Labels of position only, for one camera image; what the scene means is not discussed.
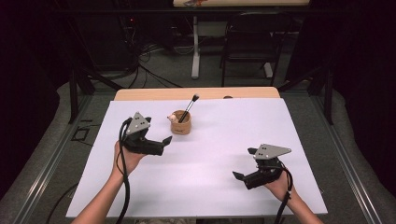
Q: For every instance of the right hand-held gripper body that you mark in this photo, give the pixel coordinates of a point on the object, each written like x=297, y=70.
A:
x=267, y=168

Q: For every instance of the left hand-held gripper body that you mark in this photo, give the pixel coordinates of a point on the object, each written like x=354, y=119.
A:
x=138, y=137

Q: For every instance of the wooden cup with small figure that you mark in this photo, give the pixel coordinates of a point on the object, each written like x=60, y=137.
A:
x=181, y=127

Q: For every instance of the black makeup brush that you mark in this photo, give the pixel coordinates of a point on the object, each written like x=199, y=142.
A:
x=188, y=107

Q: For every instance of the person's right hand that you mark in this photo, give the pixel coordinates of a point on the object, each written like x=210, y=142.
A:
x=280, y=188

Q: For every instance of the person's left hand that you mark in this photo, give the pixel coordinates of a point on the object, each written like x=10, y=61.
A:
x=132, y=161

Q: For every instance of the light wooden table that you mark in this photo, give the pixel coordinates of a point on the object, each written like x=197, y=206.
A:
x=155, y=93

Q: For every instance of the white table cover sheet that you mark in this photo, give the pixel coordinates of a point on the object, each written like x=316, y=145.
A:
x=202, y=174

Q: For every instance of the black metal stand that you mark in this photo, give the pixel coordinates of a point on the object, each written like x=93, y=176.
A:
x=76, y=90
x=325, y=87

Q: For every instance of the white desk leg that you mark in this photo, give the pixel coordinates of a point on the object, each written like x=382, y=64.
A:
x=195, y=49
x=268, y=69

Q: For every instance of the black folding chair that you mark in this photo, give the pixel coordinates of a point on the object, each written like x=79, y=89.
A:
x=253, y=40

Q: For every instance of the metal floor rail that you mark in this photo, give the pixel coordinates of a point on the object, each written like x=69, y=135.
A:
x=46, y=174
x=344, y=155

